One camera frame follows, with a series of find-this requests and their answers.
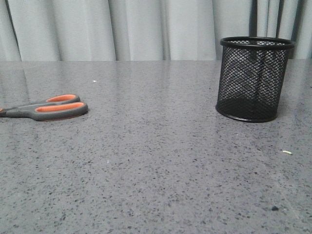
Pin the grey and orange scissors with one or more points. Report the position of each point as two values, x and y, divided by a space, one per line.
54 108

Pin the black mesh pen bucket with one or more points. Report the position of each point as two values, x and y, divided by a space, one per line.
251 77

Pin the grey curtain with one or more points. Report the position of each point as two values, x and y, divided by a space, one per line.
108 30

